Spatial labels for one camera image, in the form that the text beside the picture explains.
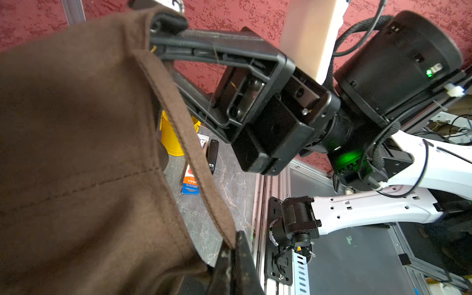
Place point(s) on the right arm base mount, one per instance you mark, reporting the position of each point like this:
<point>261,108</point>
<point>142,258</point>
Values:
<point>278,263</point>

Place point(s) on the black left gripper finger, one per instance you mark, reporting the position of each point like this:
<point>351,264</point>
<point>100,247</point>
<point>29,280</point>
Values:
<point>234,272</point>

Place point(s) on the toothpaste tube box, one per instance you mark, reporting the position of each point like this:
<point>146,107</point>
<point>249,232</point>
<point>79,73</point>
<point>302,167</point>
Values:
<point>190,185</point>

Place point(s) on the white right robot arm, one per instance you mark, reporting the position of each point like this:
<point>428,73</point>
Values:
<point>378,87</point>

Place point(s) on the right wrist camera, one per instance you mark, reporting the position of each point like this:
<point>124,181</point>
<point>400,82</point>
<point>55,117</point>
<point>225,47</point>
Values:
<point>309,33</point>

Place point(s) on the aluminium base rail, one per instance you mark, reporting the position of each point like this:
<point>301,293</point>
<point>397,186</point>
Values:
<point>278,187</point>

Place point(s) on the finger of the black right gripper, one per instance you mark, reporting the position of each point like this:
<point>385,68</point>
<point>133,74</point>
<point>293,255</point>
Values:
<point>200,105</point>
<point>241,49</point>

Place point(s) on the yellow plastic cup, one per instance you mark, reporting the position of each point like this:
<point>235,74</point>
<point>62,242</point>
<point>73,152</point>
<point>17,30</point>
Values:
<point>169,137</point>

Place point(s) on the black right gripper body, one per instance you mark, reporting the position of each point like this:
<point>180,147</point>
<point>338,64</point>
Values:
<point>271,111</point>

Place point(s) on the brown baseball cap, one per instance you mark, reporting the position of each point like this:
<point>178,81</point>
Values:
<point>85,206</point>

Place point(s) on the right rear aluminium corner post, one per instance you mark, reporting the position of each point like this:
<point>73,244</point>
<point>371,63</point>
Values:
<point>74,11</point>

